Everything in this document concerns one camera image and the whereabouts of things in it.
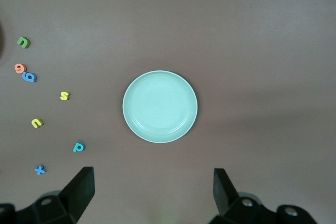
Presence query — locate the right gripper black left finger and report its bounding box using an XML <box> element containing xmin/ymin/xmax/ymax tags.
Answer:
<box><xmin>31</xmin><ymin>166</ymin><xmax>95</xmax><ymax>224</ymax></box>

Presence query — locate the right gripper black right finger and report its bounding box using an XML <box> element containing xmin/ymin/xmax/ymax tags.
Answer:
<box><xmin>212</xmin><ymin>168</ymin><xmax>276</xmax><ymax>224</ymax></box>

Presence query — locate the blue foam letter a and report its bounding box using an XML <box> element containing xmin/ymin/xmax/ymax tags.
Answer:
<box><xmin>22</xmin><ymin>71</ymin><xmax>37</xmax><ymax>83</ymax></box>

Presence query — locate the green foam letter n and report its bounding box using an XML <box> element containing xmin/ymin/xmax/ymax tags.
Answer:
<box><xmin>17</xmin><ymin>36</ymin><xmax>31</xmax><ymax>49</ymax></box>

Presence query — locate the teal foam letter p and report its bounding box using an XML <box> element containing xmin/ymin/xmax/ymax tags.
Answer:
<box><xmin>72</xmin><ymin>142</ymin><xmax>86</xmax><ymax>153</ymax></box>

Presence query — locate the green plate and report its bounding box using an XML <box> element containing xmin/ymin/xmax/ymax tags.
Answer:
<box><xmin>122</xmin><ymin>70</ymin><xmax>198</xmax><ymax>144</ymax></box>

